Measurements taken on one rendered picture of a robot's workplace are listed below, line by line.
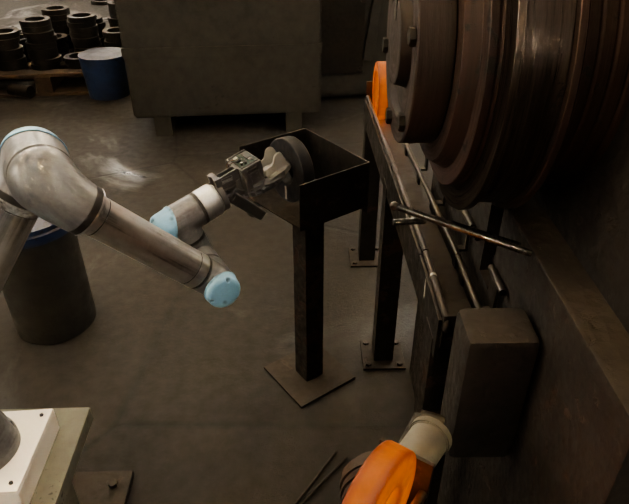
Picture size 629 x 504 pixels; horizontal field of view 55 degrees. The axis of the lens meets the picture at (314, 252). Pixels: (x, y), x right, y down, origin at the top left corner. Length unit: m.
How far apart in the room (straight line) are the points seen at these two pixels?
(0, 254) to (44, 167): 0.23
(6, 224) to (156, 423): 0.80
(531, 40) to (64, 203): 0.76
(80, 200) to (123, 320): 1.12
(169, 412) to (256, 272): 0.71
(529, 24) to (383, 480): 0.50
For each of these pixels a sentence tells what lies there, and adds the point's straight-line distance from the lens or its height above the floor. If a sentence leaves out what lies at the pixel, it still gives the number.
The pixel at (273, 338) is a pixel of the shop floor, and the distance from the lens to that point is 2.02.
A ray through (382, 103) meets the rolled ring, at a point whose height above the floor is 0.66.
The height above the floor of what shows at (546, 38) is 1.17.
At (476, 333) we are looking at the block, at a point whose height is 0.80.
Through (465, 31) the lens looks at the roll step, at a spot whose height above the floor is 1.17.
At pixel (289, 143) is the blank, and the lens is 1.41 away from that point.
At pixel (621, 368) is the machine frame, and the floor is 0.87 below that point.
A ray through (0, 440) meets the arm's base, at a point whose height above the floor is 0.41.
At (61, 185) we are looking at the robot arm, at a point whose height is 0.87.
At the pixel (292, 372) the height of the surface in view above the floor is 0.01.
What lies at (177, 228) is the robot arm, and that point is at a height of 0.67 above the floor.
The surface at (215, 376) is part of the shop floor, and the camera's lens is 1.91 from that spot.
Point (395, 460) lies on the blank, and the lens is 0.71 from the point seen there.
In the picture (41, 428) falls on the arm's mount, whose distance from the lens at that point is 1.40.
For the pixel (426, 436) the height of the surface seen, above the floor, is 0.69.
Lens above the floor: 1.34
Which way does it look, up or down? 34 degrees down
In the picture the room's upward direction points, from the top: straight up
